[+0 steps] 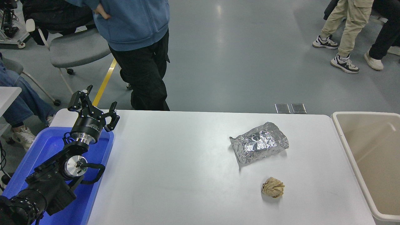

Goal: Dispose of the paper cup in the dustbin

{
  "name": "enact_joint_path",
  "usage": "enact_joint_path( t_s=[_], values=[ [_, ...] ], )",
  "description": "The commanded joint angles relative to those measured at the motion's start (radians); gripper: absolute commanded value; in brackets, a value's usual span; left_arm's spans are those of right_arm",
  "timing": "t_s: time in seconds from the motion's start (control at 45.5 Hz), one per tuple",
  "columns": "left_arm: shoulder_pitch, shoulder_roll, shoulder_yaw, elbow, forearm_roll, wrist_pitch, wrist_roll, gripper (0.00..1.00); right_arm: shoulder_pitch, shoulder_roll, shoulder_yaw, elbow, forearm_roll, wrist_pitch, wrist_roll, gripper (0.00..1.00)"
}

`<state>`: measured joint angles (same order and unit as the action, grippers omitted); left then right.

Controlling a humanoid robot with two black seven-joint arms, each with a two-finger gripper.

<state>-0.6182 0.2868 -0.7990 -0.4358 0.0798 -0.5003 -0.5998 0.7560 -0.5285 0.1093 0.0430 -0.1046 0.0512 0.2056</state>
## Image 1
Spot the grey wheeled chair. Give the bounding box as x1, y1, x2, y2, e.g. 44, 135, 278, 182
25, 18, 132, 95
2, 58, 62, 107

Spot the crumpled silver foil tray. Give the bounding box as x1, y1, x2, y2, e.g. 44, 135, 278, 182
229, 122, 289, 164

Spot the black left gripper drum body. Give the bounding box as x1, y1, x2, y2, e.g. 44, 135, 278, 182
71, 114, 105, 140

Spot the large pale dustbin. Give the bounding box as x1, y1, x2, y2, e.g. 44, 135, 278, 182
331, 112, 400, 225

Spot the black equipment on white stand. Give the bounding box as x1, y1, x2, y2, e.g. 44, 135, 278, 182
0, 0, 26, 49

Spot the black floor cable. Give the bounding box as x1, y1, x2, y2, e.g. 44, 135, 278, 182
0, 142, 13, 192

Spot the crumpled tan paper ball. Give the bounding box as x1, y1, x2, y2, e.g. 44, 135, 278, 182
261, 177, 285, 198

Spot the seated person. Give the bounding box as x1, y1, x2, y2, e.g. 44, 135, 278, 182
0, 52, 57, 151

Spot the person's hand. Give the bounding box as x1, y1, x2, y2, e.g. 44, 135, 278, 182
94, 4, 112, 20

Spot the black jacket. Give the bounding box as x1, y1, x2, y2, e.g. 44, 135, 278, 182
21, 0, 95, 46

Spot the walking person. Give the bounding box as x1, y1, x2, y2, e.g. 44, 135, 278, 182
312, 0, 375, 74

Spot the small white table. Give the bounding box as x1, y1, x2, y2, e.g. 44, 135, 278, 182
0, 87, 22, 135

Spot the blue plastic tray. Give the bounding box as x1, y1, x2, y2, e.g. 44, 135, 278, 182
2, 127, 114, 225

